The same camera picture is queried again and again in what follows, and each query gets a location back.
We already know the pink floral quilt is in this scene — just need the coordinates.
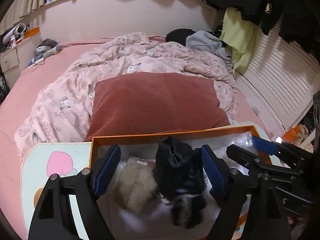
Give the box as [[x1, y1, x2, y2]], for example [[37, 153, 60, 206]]
[[14, 33, 237, 160]]

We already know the dark red pillow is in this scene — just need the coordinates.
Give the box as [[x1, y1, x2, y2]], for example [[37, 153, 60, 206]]
[[85, 72, 229, 141]]

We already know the yellow-green hanging cloth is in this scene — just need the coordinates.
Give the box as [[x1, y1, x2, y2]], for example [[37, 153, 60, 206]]
[[220, 7, 258, 73]]

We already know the orange cardboard box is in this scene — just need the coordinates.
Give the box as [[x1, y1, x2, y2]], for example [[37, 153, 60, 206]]
[[88, 125, 273, 240]]

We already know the white drawer cabinet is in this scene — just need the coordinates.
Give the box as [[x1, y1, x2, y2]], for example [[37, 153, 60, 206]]
[[1, 26, 42, 89]]

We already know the brown fur pompom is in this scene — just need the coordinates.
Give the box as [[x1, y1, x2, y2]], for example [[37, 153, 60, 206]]
[[114, 163, 158, 213]]

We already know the black garment on bed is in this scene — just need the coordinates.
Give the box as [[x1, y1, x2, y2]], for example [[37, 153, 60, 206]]
[[165, 29, 195, 46]]

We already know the orange bottle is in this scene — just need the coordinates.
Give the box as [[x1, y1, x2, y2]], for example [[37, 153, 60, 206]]
[[281, 125, 300, 144]]

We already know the black lace fabric bundle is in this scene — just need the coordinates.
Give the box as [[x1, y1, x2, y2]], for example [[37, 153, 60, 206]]
[[153, 137, 207, 229]]

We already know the clear plastic bag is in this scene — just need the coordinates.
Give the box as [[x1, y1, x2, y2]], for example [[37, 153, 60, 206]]
[[225, 132, 258, 155]]

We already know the grey clothes pile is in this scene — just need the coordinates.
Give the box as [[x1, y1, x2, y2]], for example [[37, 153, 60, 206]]
[[185, 30, 232, 68]]

